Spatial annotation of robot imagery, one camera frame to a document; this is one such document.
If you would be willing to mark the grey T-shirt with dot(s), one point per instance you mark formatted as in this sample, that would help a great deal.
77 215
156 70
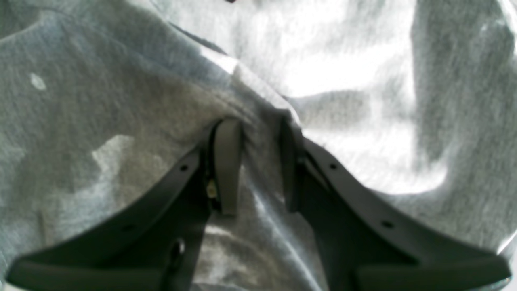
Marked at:
416 98

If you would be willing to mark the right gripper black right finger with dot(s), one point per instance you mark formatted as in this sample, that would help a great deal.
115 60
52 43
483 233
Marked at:
365 244

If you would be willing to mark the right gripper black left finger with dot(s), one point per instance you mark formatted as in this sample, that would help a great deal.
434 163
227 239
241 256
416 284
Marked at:
153 244

